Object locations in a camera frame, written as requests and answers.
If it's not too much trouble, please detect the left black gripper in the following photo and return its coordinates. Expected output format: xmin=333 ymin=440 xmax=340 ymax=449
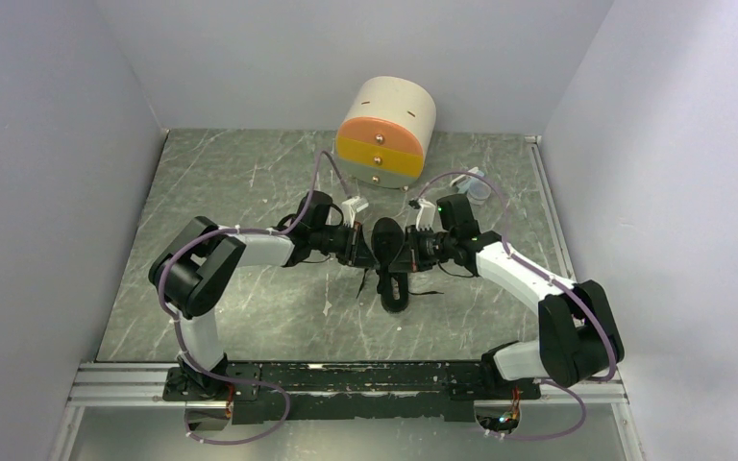
xmin=310 ymin=220 xmax=381 ymax=271

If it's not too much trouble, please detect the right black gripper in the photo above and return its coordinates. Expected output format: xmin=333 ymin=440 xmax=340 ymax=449
xmin=389 ymin=224 xmax=455 ymax=273

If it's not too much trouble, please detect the black shoelace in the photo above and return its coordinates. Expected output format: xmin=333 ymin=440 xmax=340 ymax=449
xmin=357 ymin=268 xmax=444 ymax=312

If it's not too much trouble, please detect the black shoe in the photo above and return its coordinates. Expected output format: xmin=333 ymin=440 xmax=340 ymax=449
xmin=371 ymin=217 xmax=409 ymax=313

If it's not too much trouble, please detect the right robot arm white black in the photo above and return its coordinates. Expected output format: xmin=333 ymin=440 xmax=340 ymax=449
xmin=383 ymin=194 xmax=625 ymax=398

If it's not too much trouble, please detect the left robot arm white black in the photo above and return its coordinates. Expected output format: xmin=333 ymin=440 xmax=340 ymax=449
xmin=148 ymin=190 xmax=377 ymax=400

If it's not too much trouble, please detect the clear plastic cup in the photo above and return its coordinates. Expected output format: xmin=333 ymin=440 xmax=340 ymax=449
xmin=450 ymin=167 xmax=492 ymax=206

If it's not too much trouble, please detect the round cream drawer cabinet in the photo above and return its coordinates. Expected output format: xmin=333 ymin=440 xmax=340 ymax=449
xmin=334 ymin=76 xmax=436 ymax=189

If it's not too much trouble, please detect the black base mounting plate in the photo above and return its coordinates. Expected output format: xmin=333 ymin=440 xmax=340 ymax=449
xmin=161 ymin=360 xmax=541 ymax=425

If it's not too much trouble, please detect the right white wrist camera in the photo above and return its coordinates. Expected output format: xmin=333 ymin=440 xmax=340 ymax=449
xmin=409 ymin=198 xmax=437 ymax=231

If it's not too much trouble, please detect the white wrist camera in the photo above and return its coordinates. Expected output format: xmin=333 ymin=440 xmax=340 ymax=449
xmin=409 ymin=198 xmax=437 ymax=231
xmin=341 ymin=196 xmax=368 ymax=227

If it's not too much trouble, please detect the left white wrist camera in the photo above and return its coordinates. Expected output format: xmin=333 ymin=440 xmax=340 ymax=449
xmin=341 ymin=196 xmax=368 ymax=227

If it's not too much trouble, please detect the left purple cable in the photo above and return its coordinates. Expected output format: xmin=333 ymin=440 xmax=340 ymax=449
xmin=157 ymin=150 xmax=355 ymax=447

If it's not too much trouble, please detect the aluminium frame rail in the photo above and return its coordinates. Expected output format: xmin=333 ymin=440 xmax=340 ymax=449
xmin=67 ymin=362 xmax=628 ymax=407

